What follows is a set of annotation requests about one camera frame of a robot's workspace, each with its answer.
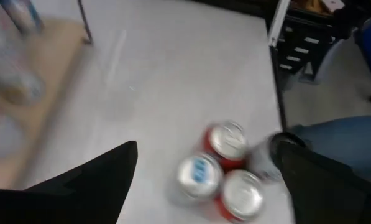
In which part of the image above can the black metal shelf frame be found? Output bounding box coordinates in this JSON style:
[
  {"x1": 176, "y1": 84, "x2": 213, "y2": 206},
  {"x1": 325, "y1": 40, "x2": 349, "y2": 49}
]
[{"x1": 77, "y1": 0, "x2": 94, "y2": 45}]

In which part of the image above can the wooden shelf board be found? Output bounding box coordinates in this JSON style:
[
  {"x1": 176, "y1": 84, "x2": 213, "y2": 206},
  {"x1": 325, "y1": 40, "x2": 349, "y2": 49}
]
[{"x1": 0, "y1": 18, "x2": 87, "y2": 190}]

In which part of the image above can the person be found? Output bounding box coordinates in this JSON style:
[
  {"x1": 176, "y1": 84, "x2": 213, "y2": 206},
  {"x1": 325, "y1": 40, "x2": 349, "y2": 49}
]
[{"x1": 289, "y1": 114, "x2": 371, "y2": 181}]

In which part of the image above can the black drawer cabinet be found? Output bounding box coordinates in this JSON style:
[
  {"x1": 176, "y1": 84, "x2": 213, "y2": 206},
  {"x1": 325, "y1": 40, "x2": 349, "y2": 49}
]
[{"x1": 278, "y1": 9, "x2": 340, "y2": 75}]

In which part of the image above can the red Fanta strawberry can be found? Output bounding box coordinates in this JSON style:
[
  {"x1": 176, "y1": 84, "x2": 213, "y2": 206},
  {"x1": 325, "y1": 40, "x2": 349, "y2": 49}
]
[
  {"x1": 214, "y1": 169, "x2": 266, "y2": 223},
  {"x1": 200, "y1": 120, "x2": 250, "y2": 170}
]

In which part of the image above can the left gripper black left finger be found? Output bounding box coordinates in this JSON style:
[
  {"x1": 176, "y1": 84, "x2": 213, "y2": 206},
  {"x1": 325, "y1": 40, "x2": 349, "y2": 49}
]
[{"x1": 0, "y1": 140, "x2": 139, "y2": 224}]

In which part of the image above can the Celsius Tropical Vibe can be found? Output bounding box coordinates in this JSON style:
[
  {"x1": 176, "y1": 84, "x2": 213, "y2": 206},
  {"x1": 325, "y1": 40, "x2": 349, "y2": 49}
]
[{"x1": 0, "y1": 40, "x2": 47, "y2": 105}]

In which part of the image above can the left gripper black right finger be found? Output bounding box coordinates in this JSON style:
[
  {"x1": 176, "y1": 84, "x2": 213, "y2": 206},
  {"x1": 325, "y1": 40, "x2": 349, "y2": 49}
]
[{"x1": 277, "y1": 141, "x2": 371, "y2": 224}]

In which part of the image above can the Celsius Peach Vibe can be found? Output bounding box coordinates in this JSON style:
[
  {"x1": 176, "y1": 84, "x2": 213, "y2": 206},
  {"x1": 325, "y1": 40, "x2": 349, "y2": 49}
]
[{"x1": 245, "y1": 131, "x2": 309, "y2": 184}]

